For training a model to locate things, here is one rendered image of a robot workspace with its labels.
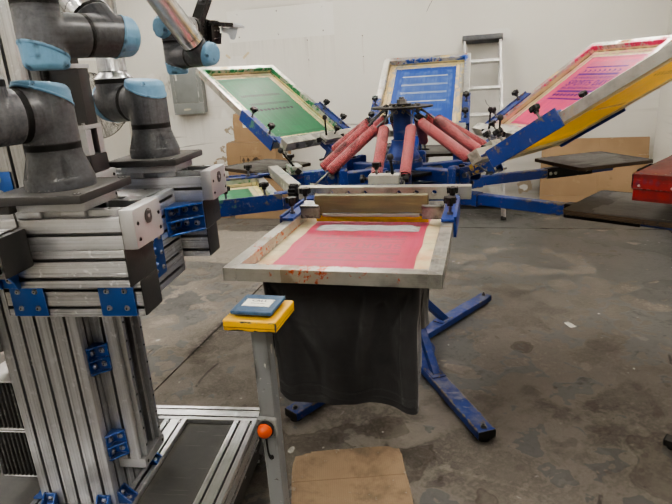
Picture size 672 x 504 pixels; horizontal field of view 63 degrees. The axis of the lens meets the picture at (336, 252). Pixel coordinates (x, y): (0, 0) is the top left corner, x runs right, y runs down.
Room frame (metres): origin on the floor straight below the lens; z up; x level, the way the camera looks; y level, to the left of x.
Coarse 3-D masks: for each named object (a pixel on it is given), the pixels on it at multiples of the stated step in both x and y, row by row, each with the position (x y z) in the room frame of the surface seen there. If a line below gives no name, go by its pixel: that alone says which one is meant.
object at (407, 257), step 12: (420, 228) 1.78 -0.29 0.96; (408, 240) 1.65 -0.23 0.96; (420, 240) 1.65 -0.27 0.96; (408, 252) 1.53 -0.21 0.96; (348, 264) 1.46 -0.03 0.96; (360, 264) 1.45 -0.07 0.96; (372, 264) 1.45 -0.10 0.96; (384, 264) 1.44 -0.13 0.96; (396, 264) 1.43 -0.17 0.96; (408, 264) 1.43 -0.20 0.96
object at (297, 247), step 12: (312, 228) 1.87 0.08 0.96; (300, 240) 1.73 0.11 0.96; (312, 240) 1.72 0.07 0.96; (288, 252) 1.60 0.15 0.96; (300, 252) 1.60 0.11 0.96; (276, 264) 1.50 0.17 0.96; (288, 264) 1.49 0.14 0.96; (300, 264) 1.48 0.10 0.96; (312, 264) 1.48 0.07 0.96; (324, 264) 1.47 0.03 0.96; (336, 264) 1.46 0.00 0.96
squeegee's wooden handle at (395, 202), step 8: (320, 200) 1.93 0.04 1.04; (328, 200) 1.92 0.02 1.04; (336, 200) 1.91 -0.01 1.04; (344, 200) 1.90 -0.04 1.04; (352, 200) 1.90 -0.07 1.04; (360, 200) 1.89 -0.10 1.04; (368, 200) 1.88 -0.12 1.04; (376, 200) 1.87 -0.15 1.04; (384, 200) 1.87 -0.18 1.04; (392, 200) 1.86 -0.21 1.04; (400, 200) 1.85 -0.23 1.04; (408, 200) 1.84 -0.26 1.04; (416, 200) 1.84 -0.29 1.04; (424, 200) 1.83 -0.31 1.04; (320, 208) 1.93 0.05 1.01; (328, 208) 1.92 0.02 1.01; (336, 208) 1.91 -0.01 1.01; (344, 208) 1.91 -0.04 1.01; (352, 208) 1.90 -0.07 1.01; (360, 208) 1.89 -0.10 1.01; (368, 208) 1.88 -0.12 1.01; (376, 208) 1.87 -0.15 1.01; (384, 208) 1.87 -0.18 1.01; (392, 208) 1.86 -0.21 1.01; (400, 208) 1.85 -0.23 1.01; (408, 208) 1.84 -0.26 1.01; (416, 208) 1.84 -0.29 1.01
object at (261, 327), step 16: (288, 304) 1.20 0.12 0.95; (224, 320) 1.14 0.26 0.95; (240, 320) 1.13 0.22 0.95; (256, 320) 1.12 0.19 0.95; (272, 320) 1.12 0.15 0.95; (256, 336) 1.17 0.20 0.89; (272, 336) 1.19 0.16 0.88; (256, 352) 1.17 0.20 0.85; (272, 352) 1.18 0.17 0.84; (256, 368) 1.17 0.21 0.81; (272, 368) 1.17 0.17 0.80; (272, 384) 1.16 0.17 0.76; (272, 400) 1.16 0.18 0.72; (272, 416) 1.16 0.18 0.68; (272, 448) 1.16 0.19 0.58; (272, 464) 1.16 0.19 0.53; (272, 480) 1.17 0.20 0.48; (272, 496) 1.17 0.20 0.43; (288, 496) 1.19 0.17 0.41
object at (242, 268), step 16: (288, 224) 1.81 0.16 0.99; (448, 224) 1.69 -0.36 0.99; (272, 240) 1.65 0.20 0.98; (448, 240) 1.52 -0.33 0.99; (240, 256) 1.48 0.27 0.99; (256, 256) 1.52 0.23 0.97; (432, 256) 1.38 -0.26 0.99; (448, 256) 1.46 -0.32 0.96; (224, 272) 1.39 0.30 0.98; (240, 272) 1.38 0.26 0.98; (256, 272) 1.37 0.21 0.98; (272, 272) 1.36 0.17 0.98; (288, 272) 1.34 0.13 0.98; (304, 272) 1.33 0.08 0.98; (320, 272) 1.32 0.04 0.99; (336, 272) 1.31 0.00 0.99; (352, 272) 1.30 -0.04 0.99; (368, 272) 1.29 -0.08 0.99; (384, 272) 1.28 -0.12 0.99; (400, 272) 1.27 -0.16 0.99; (416, 272) 1.27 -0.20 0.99; (432, 272) 1.26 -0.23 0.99; (432, 288) 1.25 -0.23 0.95
